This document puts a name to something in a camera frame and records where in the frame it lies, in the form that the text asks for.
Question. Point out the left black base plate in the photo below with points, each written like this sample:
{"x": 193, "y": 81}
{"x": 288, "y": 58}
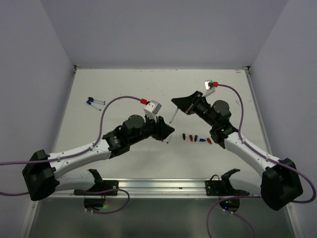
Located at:
{"x": 102, "y": 188}

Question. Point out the left controller board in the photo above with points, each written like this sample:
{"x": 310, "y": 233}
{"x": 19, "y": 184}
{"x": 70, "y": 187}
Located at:
{"x": 95, "y": 204}

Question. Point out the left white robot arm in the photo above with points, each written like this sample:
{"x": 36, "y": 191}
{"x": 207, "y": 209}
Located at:
{"x": 43, "y": 172}

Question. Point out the aluminium mounting rail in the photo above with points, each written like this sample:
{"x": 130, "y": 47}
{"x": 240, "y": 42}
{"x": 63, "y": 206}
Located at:
{"x": 144, "y": 186}

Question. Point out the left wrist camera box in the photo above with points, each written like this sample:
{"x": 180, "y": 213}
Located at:
{"x": 151, "y": 109}

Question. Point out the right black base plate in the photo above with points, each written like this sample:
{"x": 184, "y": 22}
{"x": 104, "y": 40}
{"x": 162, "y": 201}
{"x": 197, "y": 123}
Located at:
{"x": 222, "y": 188}

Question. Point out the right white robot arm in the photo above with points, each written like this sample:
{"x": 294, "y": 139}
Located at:
{"x": 280, "y": 183}

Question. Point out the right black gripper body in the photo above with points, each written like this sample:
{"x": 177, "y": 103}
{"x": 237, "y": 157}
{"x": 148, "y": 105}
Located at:
{"x": 202, "y": 109}

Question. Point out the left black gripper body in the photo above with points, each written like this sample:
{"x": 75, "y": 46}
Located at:
{"x": 148, "y": 130}

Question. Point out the controller board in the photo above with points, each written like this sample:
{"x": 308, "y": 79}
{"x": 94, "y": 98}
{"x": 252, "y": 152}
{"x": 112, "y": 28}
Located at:
{"x": 231, "y": 205}
{"x": 95, "y": 204}

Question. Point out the right controller board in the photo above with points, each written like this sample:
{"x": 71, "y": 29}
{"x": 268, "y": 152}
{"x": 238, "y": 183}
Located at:
{"x": 231, "y": 205}

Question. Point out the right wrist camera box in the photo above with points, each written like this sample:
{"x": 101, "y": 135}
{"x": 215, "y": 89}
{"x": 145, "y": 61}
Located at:
{"x": 210, "y": 88}

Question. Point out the blue marker pen top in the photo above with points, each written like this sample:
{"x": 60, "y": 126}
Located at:
{"x": 93, "y": 100}

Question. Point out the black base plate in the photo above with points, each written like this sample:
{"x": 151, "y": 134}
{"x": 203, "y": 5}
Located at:
{"x": 222, "y": 188}
{"x": 102, "y": 188}

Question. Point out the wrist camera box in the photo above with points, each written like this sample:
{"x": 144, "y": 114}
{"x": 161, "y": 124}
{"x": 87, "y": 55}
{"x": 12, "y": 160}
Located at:
{"x": 151, "y": 109}
{"x": 210, "y": 88}

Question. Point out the blue marker pen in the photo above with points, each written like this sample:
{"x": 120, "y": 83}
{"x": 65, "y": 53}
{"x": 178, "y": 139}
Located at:
{"x": 92, "y": 105}
{"x": 93, "y": 100}

